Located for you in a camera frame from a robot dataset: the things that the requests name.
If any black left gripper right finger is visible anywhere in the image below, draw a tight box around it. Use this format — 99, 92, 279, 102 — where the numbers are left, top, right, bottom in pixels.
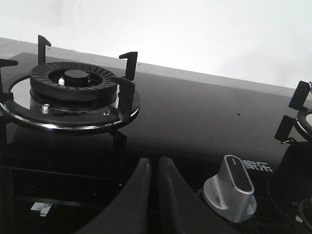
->
157, 157, 238, 234

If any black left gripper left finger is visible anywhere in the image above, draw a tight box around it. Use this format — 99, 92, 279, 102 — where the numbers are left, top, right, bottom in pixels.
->
77, 158, 152, 234

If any silver stove knob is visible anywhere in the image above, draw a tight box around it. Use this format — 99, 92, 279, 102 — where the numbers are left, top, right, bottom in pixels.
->
203, 155, 256, 223

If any black glass gas stove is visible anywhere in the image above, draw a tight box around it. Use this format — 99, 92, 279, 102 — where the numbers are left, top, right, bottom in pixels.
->
0, 52, 312, 234

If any left black gas burner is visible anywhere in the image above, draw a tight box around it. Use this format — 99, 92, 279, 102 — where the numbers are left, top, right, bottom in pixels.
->
30, 62, 117, 111

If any right black pan support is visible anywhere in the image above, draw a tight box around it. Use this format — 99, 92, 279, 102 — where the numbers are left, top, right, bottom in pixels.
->
274, 81, 312, 144

